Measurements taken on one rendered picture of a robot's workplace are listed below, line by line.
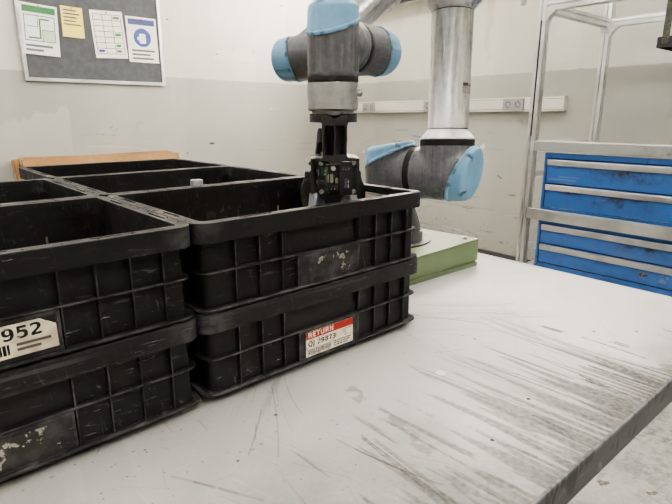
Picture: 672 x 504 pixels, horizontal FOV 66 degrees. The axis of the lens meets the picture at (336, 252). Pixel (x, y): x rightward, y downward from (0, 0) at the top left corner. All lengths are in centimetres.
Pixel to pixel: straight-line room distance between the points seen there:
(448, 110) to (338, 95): 41
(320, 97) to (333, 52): 6
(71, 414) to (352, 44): 58
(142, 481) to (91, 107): 354
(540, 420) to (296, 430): 29
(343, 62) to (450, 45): 41
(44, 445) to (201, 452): 15
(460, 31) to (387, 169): 31
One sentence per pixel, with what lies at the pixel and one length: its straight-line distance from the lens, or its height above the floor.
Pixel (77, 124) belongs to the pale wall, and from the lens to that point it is 396.
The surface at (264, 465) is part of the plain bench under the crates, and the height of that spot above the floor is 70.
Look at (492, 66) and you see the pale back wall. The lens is 387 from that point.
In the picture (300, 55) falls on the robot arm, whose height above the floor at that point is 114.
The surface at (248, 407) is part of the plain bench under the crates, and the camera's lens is 67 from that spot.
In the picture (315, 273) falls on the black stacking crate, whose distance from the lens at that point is 71.
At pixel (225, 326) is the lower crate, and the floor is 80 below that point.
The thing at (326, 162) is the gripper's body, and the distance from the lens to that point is 75.
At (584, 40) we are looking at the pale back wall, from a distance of 358.
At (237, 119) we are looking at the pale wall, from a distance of 442.
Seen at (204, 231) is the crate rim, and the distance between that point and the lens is 60.
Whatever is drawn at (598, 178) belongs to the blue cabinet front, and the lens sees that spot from 257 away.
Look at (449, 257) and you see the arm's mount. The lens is 119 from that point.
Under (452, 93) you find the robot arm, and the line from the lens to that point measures 112.
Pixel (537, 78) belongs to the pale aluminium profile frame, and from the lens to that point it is 268.
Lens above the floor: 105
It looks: 15 degrees down
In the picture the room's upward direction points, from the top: straight up
